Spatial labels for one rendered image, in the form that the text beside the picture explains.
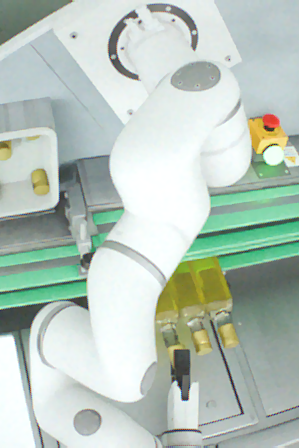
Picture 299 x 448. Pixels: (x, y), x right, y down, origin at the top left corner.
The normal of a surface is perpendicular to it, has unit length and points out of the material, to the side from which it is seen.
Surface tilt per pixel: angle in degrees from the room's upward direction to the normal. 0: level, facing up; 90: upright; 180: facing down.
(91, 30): 5
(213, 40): 5
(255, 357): 90
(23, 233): 90
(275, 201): 90
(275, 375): 91
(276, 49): 0
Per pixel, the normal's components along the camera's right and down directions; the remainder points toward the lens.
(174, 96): -0.31, -0.57
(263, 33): 0.25, 0.79
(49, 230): 0.10, -0.59
